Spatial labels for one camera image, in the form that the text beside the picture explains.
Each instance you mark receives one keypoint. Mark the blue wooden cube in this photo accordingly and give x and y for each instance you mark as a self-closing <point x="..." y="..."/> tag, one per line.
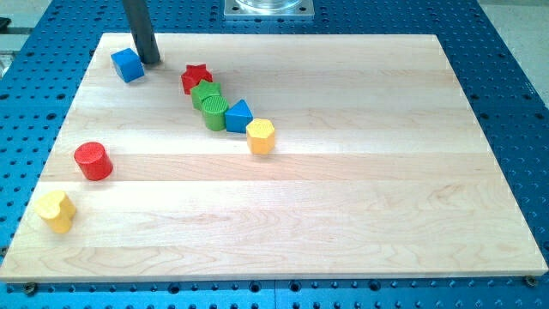
<point x="127" y="64"/>

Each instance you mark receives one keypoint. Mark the yellow wooden hexagon block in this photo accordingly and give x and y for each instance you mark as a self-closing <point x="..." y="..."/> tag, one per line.
<point x="260" y="134"/>

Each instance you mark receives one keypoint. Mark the blue wooden triangle block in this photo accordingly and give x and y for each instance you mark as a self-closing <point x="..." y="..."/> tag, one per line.
<point x="238" y="117"/>

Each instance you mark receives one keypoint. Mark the green wooden cylinder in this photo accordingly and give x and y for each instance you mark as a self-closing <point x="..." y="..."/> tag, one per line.
<point x="213" y="112"/>

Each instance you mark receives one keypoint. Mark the green wooden star block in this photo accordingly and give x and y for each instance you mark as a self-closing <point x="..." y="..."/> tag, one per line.
<point x="203" y="90"/>

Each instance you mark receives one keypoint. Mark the light wooden board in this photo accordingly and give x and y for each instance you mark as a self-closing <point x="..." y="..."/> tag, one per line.
<point x="379" y="170"/>

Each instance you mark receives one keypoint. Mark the red wooden star block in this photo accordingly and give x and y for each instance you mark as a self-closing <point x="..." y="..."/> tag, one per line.
<point x="194" y="73"/>

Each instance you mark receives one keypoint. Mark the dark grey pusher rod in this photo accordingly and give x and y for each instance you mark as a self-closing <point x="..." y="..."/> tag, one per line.
<point x="142" y="30"/>

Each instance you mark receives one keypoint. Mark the red wooden cylinder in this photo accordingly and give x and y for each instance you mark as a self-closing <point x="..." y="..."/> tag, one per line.
<point x="93" y="160"/>

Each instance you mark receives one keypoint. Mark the yellow wooden heart block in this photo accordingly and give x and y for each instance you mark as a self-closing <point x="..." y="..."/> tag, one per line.
<point x="57" y="210"/>

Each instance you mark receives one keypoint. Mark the left board clamp screw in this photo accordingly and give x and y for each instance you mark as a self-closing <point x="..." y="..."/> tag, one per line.
<point x="29" y="288"/>

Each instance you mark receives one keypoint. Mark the board clamp screw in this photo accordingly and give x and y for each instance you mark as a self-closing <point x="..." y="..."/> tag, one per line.
<point x="530" y="281"/>
<point x="29" y="288"/>

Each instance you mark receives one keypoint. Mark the right board clamp screw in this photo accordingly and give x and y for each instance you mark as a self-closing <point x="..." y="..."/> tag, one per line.
<point x="530" y="281"/>

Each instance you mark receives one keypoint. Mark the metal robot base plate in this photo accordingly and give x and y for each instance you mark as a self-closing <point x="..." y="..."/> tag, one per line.
<point x="268" y="8"/>

